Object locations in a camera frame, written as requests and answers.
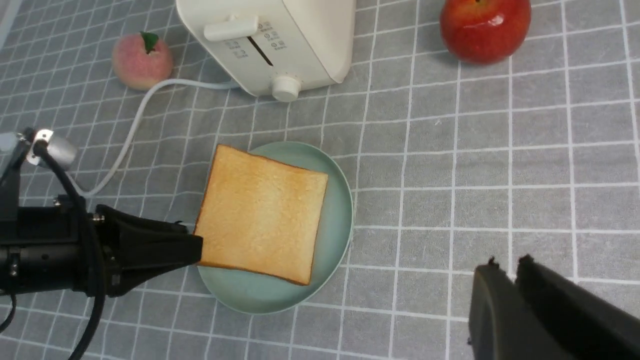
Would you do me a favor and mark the grey checkered tablecloth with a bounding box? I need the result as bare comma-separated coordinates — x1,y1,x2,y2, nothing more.
0,0,640,360

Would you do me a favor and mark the light green plate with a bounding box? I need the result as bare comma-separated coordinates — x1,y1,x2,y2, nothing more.
198,141,354,315

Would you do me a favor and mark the red apple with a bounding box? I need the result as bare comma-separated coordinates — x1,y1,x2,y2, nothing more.
439,0,531,65

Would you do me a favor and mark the pink peach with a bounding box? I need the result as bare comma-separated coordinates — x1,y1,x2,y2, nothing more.
111,31,174,91

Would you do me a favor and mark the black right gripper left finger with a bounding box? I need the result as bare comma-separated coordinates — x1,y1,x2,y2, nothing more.
468,257,574,360

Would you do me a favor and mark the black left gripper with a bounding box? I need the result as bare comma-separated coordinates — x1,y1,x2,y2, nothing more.
0,195,204,297

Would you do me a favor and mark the white power cable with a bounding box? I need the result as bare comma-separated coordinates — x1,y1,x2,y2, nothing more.
65,78,242,198

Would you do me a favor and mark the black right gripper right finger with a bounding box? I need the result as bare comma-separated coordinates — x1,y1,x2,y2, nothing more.
515,255,640,360

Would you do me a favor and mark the white two-slot toaster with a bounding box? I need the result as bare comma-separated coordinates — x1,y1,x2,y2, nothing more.
175,0,357,103

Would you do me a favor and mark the toast slice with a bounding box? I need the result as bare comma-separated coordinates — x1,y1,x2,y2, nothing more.
194,145,329,286

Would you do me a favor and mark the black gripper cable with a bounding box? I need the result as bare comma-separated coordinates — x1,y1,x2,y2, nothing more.
0,140,107,360

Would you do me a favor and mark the silver cylindrical connector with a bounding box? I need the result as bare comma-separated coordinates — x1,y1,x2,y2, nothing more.
26,129,78,171

